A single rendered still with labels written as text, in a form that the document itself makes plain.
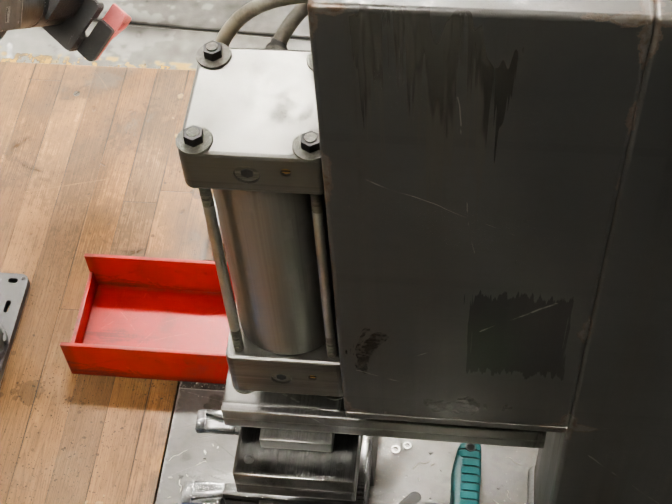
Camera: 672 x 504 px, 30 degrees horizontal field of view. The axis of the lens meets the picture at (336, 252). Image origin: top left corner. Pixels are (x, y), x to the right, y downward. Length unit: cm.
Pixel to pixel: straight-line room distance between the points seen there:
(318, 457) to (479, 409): 17
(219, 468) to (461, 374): 49
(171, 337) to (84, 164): 29
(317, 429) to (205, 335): 39
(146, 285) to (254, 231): 64
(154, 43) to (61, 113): 138
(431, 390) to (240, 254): 17
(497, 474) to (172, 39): 189
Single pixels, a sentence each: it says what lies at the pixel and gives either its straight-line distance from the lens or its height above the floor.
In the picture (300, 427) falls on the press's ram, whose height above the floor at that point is 116.
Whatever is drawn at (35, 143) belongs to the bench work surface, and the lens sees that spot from 161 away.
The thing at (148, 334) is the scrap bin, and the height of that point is 91.
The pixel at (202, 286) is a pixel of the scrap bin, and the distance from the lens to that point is 142.
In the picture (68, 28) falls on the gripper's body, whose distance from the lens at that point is 141.
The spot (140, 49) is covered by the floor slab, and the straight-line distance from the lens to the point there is 299.
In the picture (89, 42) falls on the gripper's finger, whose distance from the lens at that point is 142.
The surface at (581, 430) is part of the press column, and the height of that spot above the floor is 124.
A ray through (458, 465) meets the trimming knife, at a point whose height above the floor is 92.
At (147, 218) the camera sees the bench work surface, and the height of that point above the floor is 90.
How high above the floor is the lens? 207
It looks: 54 degrees down
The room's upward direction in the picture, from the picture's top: 5 degrees counter-clockwise
